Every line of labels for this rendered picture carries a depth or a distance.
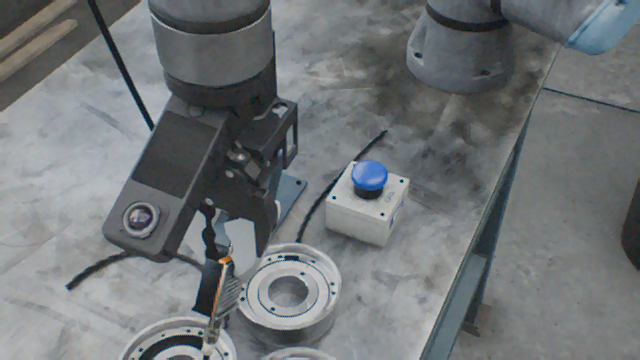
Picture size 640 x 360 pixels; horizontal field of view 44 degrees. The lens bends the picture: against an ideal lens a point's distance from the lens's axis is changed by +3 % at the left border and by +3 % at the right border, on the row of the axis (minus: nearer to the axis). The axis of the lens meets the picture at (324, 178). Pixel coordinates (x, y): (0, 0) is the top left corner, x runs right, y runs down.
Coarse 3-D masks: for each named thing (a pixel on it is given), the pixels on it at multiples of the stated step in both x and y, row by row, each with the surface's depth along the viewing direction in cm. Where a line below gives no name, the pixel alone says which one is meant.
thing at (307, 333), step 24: (264, 264) 77; (312, 264) 78; (264, 288) 75; (288, 288) 78; (312, 288) 75; (336, 288) 75; (240, 312) 73; (288, 312) 73; (336, 312) 74; (264, 336) 72; (288, 336) 71; (312, 336) 72
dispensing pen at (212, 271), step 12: (228, 252) 63; (204, 264) 62; (216, 264) 62; (204, 276) 62; (216, 276) 62; (204, 288) 62; (216, 288) 62; (204, 300) 62; (204, 312) 63; (216, 324) 64; (204, 336) 65; (216, 336) 65; (204, 348) 65
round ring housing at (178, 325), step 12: (156, 324) 71; (168, 324) 71; (180, 324) 72; (192, 324) 72; (204, 324) 71; (144, 336) 71; (156, 336) 71; (228, 336) 70; (132, 348) 70; (144, 348) 70; (168, 348) 70; (180, 348) 70; (192, 348) 70; (216, 348) 71; (228, 348) 70
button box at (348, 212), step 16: (400, 176) 85; (336, 192) 83; (352, 192) 83; (368, 192) 82; (384, 192) 83; (400, 192) 83; (336, 208) 82; (352, 208) 81; (368, 208) 81; (384, 208) 81; (400, 208) 84; (336, 224) 84; (352, 224) 83; (368, 224) 81; (384, 224) 80; (368, 240) 83; (384, 240) 82
